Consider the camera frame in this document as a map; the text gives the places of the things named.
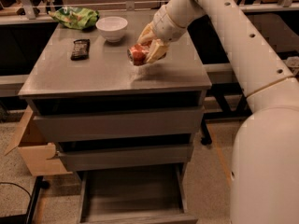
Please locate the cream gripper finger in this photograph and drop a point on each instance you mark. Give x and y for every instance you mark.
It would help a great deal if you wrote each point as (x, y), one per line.
(157, 49)
(147, 34)

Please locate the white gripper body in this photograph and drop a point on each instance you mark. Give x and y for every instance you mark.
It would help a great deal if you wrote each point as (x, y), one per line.
(167, 27)

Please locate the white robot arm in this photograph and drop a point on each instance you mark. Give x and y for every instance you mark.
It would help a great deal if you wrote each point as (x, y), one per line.
(265, 161)

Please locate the grey top drawer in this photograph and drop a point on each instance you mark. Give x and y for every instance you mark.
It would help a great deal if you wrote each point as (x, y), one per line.
(119, 125)

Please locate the grey drawer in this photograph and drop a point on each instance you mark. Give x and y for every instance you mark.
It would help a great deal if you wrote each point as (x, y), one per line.
(119, 125)
(125, 157)
(135, 195)

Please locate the grey drawer cabinet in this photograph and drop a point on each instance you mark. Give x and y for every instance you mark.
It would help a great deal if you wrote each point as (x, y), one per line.
(107, 83)

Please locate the grey middle drawer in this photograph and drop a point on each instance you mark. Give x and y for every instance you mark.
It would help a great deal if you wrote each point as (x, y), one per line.
(125, 157)

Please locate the grey bottom drawer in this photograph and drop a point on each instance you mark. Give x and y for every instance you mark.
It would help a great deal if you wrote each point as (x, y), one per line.
(135, 195)

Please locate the white bowl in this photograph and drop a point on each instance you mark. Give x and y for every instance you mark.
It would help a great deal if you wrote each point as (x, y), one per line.
(112, 29)

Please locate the green chip bag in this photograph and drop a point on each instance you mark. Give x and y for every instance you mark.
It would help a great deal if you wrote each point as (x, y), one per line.
(79, 18)

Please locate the dark snack bar packet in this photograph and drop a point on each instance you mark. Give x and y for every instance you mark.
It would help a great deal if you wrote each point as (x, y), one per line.
(80, 50)

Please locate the black side table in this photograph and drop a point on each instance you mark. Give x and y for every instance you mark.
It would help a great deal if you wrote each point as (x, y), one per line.
(281, 31)

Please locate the cardboard box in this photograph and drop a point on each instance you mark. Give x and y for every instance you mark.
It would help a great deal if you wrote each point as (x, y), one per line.
(38, 154)

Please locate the metal railing frame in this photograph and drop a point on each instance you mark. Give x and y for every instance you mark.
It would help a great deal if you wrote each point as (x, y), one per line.
(93, 3)

